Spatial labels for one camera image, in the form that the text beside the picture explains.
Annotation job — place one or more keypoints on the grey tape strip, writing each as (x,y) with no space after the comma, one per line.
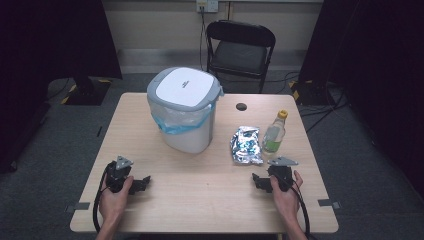
(328,202)
(80,206)

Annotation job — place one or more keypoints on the person's left hand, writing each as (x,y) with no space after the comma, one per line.
(113,203)

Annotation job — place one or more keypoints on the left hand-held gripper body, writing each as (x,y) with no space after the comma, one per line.
(115,175)

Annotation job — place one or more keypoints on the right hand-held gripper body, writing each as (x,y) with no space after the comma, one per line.
(283,173)

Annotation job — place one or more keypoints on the black curtain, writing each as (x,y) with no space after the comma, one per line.
(40,50)
(376,66)

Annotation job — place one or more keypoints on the white wall power outlet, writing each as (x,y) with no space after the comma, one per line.
(207,5)

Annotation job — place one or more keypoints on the white pedal bin grey lid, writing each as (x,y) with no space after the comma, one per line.
(185,86)

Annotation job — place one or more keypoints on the black folding chair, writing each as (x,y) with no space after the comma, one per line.
(238,56)

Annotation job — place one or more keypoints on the black stand base striped tape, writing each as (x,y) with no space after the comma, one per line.
(310,93)
(85,91)

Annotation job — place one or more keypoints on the person's right hand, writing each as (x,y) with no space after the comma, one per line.
(286,201)

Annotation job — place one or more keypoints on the translucent blue bin liner bag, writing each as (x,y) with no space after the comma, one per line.
(173,119)

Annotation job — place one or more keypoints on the clear plastic bottle yellow cap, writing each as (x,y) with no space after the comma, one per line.
(274,135)

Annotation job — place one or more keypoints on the small black floor object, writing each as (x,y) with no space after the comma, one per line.
(99,131)

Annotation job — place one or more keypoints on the silver foil packet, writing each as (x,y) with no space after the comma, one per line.
(246,146)

